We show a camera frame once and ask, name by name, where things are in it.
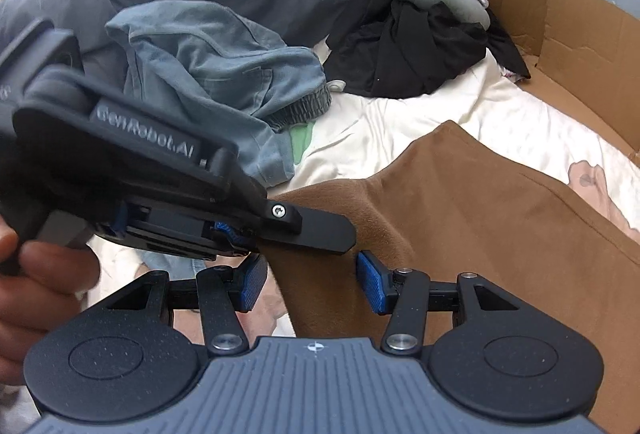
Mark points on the black garment pile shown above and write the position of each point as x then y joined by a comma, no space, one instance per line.
393,49

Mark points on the cream bear print bedsheet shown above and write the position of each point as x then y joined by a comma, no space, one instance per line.
484,177

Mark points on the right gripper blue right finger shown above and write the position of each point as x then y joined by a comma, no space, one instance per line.
376,282

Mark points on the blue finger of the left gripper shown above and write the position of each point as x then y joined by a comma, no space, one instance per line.
289,224
235,244

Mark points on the brown cardboard sheet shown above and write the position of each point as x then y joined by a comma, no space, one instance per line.
585,60

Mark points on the brown printed t-shirt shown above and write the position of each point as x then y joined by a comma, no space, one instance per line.
455,292

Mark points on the grey blue denim garment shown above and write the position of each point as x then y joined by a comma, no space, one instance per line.
230,76

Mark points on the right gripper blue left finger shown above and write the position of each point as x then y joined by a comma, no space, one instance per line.
249,278

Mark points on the person left hand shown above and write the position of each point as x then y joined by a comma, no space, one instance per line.
41,298

